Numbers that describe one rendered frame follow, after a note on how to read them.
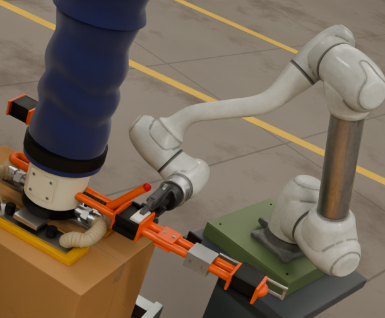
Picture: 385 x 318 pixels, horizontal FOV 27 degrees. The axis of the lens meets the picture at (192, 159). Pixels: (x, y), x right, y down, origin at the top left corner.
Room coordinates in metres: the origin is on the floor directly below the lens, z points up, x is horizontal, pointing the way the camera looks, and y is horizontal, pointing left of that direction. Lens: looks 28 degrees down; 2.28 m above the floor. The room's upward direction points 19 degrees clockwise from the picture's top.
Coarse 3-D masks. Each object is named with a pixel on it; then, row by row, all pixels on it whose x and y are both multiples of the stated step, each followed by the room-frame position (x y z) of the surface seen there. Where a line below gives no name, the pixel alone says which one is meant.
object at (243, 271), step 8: (240, 264) 1.73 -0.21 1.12; (232, 272) 1.68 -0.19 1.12; (240, 272) 1.70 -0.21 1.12; (248, 272) 1.71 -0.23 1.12; (256, 272) 1.72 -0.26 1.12; (232, 280) 1.68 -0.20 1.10; (240, 280) 1.67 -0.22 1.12; (248, 280) 1.67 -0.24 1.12; (256, 280) 1.68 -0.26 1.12; (264, 280) 1.70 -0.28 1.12; (224, 288) 1.67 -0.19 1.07; (232, 288) 1.68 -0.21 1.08; (240, 288) 1.67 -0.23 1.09; (248, 288) 1.67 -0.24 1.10; (256, 288) 1.65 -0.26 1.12; (240, 296) 1.66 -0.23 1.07; (248, 296) 1.66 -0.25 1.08; (256, 296) 1.66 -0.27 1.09
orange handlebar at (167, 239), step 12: (12, 156) 1.89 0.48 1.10; (24, 156) 1.92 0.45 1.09; (24, 168) 1.87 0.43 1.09; (96, 192) 1.85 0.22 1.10; (96, 204) 1.80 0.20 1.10; (144, 228) 1.76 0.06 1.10; (156, 228) 1.79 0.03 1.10; (168, 228) 1.79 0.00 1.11; (156, 240) 1.74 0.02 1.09; (168, 240) 1.74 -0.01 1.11; (180, 240) 1.77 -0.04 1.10; (180, 252) 1.72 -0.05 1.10; (216, 264) 1.74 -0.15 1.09; (228, 264) 1.73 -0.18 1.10; (264, 288) 1.68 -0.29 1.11
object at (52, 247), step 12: (0, 204) 1.82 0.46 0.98; (12, 204) 1.80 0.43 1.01; (0, 216) 1.77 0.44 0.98; (12, 216) 1.78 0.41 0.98; (12, 228) 1.74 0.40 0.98; (24, 228) 1.75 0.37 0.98; (48, 228) 1.75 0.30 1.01; (24, 240) 1.73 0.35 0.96; (36, 240) 1.72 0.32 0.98; (48, 240) 1.73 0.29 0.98; (48, 252) 1.70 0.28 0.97; (60, 252) 1.70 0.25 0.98; (72, 252) 1.72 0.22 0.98; (84, 252) 1.75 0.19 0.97
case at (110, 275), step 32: (0, 160) 2.07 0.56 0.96; (0, 192) 1.90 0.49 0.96; (64, 224) 1.86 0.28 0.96; (0, 256) 1.68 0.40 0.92; (32, 256) 1.67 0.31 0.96; (96, 256) 1.77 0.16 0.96; (128, 256) 1.82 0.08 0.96; (0, 288) 1.67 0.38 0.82; (32, 288) 1.64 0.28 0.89; (64, 288) 1.61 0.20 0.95; (96, 288) 1.66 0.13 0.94; (128, 288) 1.87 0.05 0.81
